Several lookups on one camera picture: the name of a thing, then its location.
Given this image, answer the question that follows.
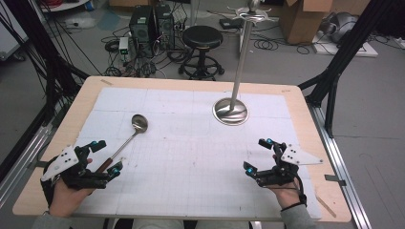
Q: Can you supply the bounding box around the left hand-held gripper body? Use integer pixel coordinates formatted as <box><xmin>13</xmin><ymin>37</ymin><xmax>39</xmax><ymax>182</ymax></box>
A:
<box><xmin>40</xmin><ymin>144</ymin><xmax>111</xmax><ymax>191</ymax></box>

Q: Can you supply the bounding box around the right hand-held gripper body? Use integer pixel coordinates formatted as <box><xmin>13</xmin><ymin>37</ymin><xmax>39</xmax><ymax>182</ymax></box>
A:
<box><xmin>253</xmin><ymin>141</ymin><xmax>325</xmax><ymax>189</ymax></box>

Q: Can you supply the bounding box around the metal ladle with brown handle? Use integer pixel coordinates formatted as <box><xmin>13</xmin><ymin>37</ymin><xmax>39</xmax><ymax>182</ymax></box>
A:
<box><xmin>95</xmin><ymin>113</ymin><xmax>150</xmax><ymax>176</ymax></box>

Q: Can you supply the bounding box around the metal utensil stand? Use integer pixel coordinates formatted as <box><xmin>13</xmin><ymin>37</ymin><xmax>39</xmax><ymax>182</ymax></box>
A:
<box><xmin>212</xmin><ymin>0</ymin><xmax>275</xmax><ymax>127</ymax></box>

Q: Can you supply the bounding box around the person's left hand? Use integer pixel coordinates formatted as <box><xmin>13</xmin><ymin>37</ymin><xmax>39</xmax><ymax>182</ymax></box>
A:
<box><xmin>48</xmin><ymin>157</ymin><xmax>96</xmax><ymax>219</ymax></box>

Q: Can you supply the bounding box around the person's right hand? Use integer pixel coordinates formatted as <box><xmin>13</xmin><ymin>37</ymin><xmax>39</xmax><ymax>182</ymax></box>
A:
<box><xmin>267</xmin><ymin>154</ymin><xmax>304</xmax><ymax>212</ymax></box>

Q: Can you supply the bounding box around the black tape piece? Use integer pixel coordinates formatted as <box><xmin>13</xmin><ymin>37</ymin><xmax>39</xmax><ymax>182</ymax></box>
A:
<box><xmin>26</xmin><ymin>159</ymin><xmax>49</xmax><ymax>170</ymax></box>
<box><xmin>324</xmin><ymin>174</ymin><xmax>348</xmax><ymax>187</ymax></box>

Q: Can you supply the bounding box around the white grid mat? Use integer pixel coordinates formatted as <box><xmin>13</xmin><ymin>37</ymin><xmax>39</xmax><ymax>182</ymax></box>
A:
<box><xmin>74</xmin><ymin>87</ymin><xmax>323</xmax><ymax>220</ymax></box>

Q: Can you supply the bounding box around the small white electronic box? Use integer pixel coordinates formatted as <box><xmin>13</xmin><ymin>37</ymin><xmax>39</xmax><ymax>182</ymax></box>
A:
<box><xmin>117</xmin><ymin>36</ymin><xmax>130</xmax><ymax>55</ymax></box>

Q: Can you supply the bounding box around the white flat board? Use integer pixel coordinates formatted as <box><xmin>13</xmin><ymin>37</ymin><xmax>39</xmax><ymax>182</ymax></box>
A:
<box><xmin>310</xmin><ymin>31</ymin><xmax>379</xmax><ymax>58</ymax></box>

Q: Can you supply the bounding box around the black round stool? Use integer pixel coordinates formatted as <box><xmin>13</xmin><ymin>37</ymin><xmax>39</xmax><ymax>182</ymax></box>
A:
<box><xmin>178</xmin><ymin>25</ymin><xmax>225</xmax><ymax>81</ymax></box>

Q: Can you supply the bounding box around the black flat box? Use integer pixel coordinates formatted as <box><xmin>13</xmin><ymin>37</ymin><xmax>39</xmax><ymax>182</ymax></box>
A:
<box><xmin>219</xmin><ymin>16</ymin><xmax>245</xmax><ymax>31</ymax></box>

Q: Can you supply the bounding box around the large cardboard box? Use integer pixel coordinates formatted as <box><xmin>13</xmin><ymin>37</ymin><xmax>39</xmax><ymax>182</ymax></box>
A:
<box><xmin>279</xmin><ymin>0</ymin><xmax>334</xmax><ymax>45</ymax></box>

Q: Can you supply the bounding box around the black computer tower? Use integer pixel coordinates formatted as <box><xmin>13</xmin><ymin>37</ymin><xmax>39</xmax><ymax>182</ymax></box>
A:
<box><xmin>154</xmin><ymin>3</ymin><xmax>176</xmax><ymax>51</ymax></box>
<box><xmin>128</xmin><ymin>5</ymin><xmax>158</xmax><ymax>57</ymax></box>

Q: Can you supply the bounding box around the grey rounded device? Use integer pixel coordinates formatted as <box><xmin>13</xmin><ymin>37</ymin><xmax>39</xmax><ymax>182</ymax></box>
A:
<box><xmin>319</xmin><ymin>11</ymin><xmax>360</xmax><ymax>44</ymax></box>

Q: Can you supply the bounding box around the white cabinet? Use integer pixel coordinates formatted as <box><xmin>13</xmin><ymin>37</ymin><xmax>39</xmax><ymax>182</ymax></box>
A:
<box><xmin>0</xmin><ymin>0</ymin><xmax>29</xmax><ymax>62</ymax></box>

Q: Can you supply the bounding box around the black sleeved cable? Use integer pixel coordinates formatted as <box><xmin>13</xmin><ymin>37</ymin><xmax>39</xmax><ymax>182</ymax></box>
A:
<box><xmin>39</xmin><ymin>176</ymin><xmax>55</xmax><ymax>208</ymax></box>

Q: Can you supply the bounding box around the black wrist strap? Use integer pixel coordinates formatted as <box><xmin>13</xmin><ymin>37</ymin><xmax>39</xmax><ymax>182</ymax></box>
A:
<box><xmin>279</xmin><ymin>177</ymin><xmax>309</xmax><ymax>212</ymax></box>

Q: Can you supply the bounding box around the aluminium rail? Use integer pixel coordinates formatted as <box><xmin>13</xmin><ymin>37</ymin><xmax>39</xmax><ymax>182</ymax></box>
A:
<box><xmin>306</xmin><ymin>103</ymin><xmax>373</xmax><ymax>229</ymax></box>
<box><xmin>0</xmin><ymin>123</ymin><xmax>53</xmax><ymax>208</ymax></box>

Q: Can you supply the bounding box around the coiled black cable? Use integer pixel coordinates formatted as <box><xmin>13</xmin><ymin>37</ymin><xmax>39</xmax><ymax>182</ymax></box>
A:
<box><xmin>252</xmin><ymin>37</ymin><xmax>280</xmax><ymax>52</ymax></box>

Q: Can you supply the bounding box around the black metal frame with cables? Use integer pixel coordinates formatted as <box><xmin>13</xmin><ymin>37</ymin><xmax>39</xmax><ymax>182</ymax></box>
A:
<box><xmin>2</xmin><ymin>0</ymin><xmax>91</xmax><ymax>126</ymax></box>

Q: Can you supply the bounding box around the black metal frame post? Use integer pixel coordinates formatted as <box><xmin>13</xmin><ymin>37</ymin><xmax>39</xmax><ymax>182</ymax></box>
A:
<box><xmin>298</xmin><ymin>0</ymin><xmax>405</xmax><ymax>138</ymax></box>

